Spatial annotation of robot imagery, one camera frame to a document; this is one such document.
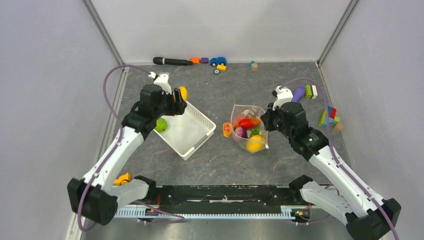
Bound yellow toy mango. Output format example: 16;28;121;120
178;85;188;102

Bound green toy pepper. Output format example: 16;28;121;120
155;117;168;133

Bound green toy grapes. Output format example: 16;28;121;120
250;125;261;137

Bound yellow toy lemon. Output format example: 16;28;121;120
246;135;265;153

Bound clear zip top bag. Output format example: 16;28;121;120
230;104;269;154

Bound red orange toy chili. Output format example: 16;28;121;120
238;117;253;130

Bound purple toy onion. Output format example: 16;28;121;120
234;127;248;139

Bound orange toy pumpkin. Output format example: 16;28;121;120
249;117;261;128

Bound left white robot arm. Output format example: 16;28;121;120
67;84;187;226

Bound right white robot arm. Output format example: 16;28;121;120
260;102;402;240

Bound purple toy eggplant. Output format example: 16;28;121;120
291;85;306;103

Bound white perforated plastic basket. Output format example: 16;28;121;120
154;102;216;161

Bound green white brick stack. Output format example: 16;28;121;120
304;85;318;99

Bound black microphone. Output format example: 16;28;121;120
152;56;194;66

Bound multicolour brick stack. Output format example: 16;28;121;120
318;106;340;127

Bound orange toy piece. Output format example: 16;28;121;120
190;57;202;64

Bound purple toy block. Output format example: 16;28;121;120
200;57;210;64

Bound small wooden cube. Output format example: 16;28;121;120
333;122;344;132

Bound yellow butterfly toy block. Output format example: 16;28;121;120
222;122;232;138

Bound blue toy car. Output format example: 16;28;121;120
209;56;227;67

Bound yellow toy brick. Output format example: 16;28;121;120
216;64;227;71

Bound teal and wood cubes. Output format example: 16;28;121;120
249;60;259;71

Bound orange yellow clamp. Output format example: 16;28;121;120
113;172;132;186

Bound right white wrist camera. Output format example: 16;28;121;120
272;86;293;110

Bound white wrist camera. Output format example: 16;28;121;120
148;71;172;94
272;86;293;110

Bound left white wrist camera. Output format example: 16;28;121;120
148;71;172;94

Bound white cable duct rail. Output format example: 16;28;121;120
114;205;295;220

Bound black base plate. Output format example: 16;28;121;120
142;185;308;214

